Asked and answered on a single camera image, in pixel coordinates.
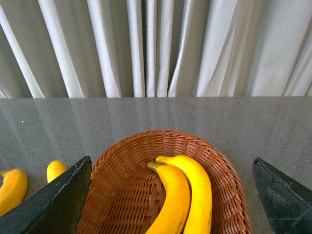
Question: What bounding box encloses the yellow banana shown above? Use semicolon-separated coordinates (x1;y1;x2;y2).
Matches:
156;155;213;234
146;162;191;234
0;169;28;216
47;160;67;183

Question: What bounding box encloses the right orange wicker basket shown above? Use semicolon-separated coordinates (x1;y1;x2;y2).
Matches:
76;130;253;234

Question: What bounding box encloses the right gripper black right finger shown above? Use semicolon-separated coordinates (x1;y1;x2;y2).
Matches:
252;157;312;234

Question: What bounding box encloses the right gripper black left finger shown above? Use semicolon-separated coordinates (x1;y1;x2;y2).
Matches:
0;156;92;234

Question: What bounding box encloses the white pleated curtain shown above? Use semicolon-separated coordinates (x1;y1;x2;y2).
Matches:
0;0;312;98

